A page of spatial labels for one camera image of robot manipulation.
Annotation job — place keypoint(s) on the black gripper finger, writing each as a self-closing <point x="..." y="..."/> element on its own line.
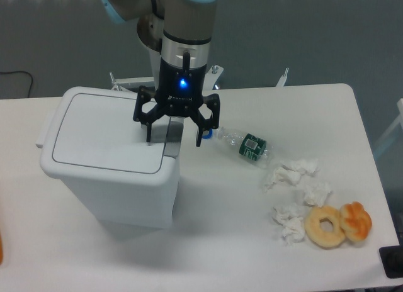
<point x="144" y="95"/>
<point x="212" y="102"/>

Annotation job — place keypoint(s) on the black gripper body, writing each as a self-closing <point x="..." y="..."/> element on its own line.
<point x="179" y="91"/>

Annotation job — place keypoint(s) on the white trash can lid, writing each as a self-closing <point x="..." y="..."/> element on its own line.
<point x="94" y="129"/>

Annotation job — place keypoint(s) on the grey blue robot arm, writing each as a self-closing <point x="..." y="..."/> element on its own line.
<point x="181" y="31"/>

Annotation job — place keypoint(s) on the blue bottle cap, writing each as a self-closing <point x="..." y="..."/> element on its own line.
<point x="207" y="134"/>

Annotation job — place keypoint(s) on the white plastic trash can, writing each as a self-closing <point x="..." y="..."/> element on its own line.
<point x="123" y="197"/>

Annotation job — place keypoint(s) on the clear plastic bottle green label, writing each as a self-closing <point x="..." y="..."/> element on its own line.
<point x="249" y="147"/>

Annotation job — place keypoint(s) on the upper crumpled white tissue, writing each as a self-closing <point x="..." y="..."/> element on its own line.
<point x="289" y="171"/>

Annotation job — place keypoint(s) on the crumpled white tissue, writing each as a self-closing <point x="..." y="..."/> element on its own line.
<point x="291" y="218"/>
<point x="316" y="194"/>
<point x="289" y="171"/>

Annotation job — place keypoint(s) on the middle crumpled white tissue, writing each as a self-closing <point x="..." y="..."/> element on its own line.
<point x="316" y="194"/>

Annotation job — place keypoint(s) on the lower crumpled white tissue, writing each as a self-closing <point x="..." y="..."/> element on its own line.
<point x="291" y="218"/>

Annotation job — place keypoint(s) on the orange glazed twisted pastry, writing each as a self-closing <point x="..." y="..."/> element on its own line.
<point x="355" y="221"/>

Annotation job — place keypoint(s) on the orange object at left edge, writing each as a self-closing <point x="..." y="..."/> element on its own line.
<point x="1" y="250"/>

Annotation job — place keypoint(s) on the black device at right edge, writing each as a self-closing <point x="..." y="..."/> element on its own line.
<point x="391" y="258"/>

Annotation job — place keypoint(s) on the white metal base frame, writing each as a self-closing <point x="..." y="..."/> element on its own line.
<point x="132" y="84"/>

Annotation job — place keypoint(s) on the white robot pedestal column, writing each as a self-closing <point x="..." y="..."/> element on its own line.
<point x="150" y="32"/>

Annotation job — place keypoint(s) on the plain ring donut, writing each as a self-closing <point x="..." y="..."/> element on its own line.
<point x="322" y="226"/>

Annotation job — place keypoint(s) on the white frame at right edge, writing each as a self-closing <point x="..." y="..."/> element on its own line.
<point x="390" y="135"/>

